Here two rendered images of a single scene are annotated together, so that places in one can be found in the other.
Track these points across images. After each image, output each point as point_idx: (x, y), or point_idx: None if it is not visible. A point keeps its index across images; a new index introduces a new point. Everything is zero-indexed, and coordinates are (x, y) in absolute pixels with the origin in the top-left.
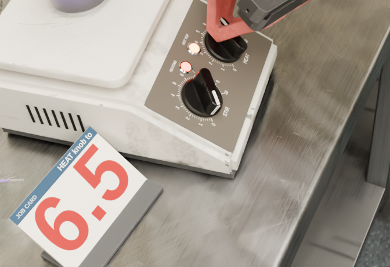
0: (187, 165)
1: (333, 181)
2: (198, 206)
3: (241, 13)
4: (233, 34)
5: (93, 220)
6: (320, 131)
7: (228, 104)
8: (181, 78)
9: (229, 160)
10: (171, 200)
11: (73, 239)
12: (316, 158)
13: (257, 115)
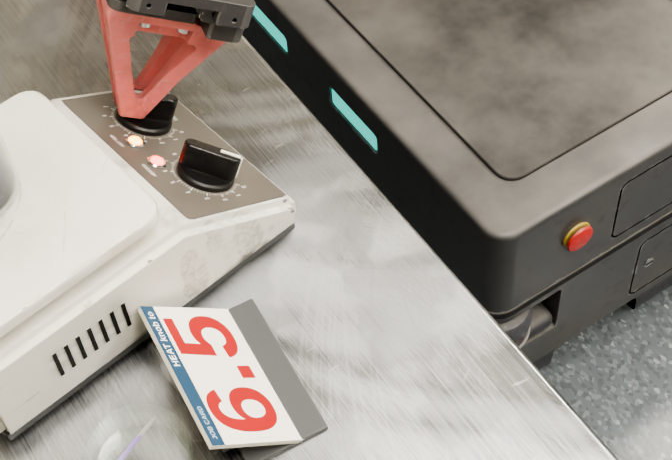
0: (251, 254)
1: None
2: (302, 278)
3: (216, 33)
4: (169, 87)
5: (251, 381)
6: (293, 124)
7: None
8: (170, 173)
9: (289, 205)
10: (273, 300)
11: (265, 411)
12: (325, 145)
13: None
